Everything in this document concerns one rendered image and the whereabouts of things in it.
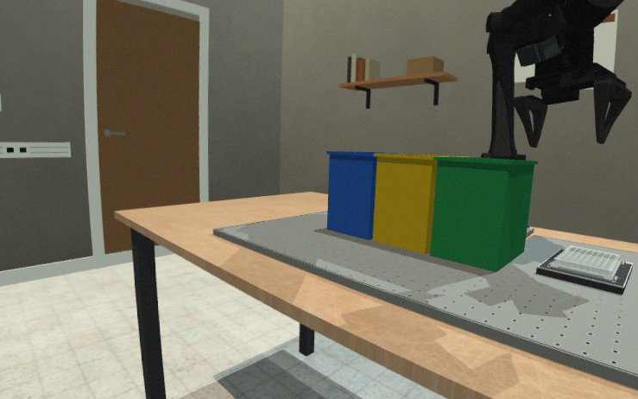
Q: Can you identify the yellow bin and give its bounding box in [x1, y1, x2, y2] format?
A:
[372, 154, 447, 254]

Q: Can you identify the green bin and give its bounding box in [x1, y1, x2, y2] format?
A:
[430, 156, 538, 272]

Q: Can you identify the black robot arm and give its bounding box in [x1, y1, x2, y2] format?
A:
[481, 0, 624, 160]

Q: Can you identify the blue bin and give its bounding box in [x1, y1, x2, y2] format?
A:
[326, 151, 377, 240]

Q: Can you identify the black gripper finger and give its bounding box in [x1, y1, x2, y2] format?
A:
[512, 96, 547, 148]
[593, 79, 632, 144]

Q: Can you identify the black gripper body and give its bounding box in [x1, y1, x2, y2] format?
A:
[524, 63, 626, 105]

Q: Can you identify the white well plate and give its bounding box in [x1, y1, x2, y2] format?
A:
[552, 245, 622, 280]

